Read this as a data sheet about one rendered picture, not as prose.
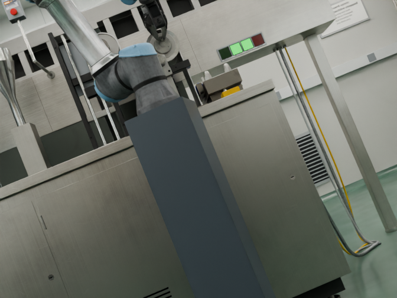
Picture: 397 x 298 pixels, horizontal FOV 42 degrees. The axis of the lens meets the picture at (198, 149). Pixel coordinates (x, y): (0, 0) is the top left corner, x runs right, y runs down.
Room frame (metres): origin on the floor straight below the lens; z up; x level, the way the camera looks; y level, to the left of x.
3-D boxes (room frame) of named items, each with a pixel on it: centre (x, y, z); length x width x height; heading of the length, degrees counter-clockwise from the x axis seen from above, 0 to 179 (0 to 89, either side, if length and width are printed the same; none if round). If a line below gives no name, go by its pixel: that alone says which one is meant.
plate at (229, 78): (2.41, -0.20, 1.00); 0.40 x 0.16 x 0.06; 3
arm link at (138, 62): (1.67, 0.07, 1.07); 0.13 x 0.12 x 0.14; 48
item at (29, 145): (2.30, 0.70, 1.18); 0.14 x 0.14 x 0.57
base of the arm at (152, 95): (1.66, 0.07, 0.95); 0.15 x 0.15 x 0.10
